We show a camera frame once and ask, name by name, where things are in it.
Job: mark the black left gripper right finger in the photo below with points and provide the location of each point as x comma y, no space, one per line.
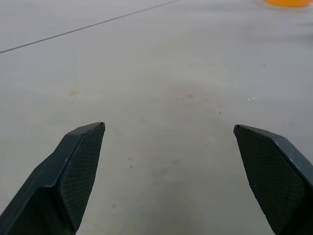
276,176

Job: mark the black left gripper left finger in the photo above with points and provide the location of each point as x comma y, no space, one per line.
61,186

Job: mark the orange round dish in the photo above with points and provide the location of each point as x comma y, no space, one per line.
286,2

